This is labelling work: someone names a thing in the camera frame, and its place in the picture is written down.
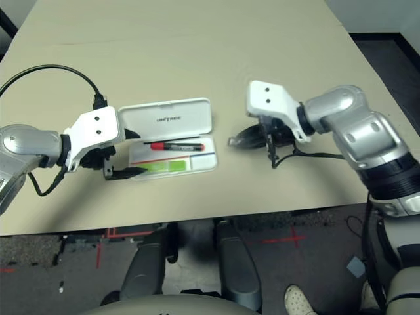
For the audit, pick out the white plastic pencil case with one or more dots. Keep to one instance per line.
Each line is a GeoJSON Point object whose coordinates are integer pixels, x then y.
{"type": "Point", "coordinates": [183, 111]}

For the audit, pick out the green white eraser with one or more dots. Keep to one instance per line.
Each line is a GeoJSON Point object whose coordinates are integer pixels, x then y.
{"type": "Point", "coordinates": [167, 166]}

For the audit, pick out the dark grey robot left leg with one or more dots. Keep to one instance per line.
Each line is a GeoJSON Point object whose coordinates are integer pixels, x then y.
{"type": "Point", "coordinates": [147, 259]}

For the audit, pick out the red black marker pen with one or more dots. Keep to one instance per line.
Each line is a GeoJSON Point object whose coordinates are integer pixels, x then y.
{"type": "Point", "coordinates": [180, 146]}

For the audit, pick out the dark grey robot right leg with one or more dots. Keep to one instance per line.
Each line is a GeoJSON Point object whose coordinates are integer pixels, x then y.
{"type": "Point", "coordinates": [236, 259]}

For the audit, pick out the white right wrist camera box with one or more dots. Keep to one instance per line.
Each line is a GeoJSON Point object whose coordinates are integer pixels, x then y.
{"type": "Point", "coordinates": [269, 96]}

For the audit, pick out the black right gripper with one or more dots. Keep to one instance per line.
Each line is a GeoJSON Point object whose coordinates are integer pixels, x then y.
{"type": "Point", "coordinates": [280, 133]}

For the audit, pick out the beige robot torso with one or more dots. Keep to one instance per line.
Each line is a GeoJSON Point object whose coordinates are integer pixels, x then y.
{"type": "Point", "coordinates": [164, 307]}

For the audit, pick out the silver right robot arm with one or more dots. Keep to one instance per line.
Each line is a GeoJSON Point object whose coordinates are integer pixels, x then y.
{"type": "Point", "coordinates": [344, 105]}

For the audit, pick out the white perforated shoe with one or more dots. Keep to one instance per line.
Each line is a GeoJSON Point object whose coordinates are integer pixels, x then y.
{"type": "Point", "coordinates": [298, 300]}

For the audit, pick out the small silver black cylinder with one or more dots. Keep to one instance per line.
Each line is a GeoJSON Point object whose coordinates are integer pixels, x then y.
{"type": "Point", "coordinates": [232, 140]}

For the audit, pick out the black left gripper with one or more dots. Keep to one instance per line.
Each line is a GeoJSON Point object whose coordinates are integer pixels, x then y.
{"type": "Point", "coordinates": [95, 159]}

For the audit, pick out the dark grey robot leg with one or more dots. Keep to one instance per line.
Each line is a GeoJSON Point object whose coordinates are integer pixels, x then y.
{"type": "Point", "coordinates": [236, 259]}
{"type": "Point", "coordinates": [147, 259]}

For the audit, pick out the black metal furniture frame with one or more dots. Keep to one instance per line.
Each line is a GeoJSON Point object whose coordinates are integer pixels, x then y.
{"type": "Point", "coordinates": [8, 23]}

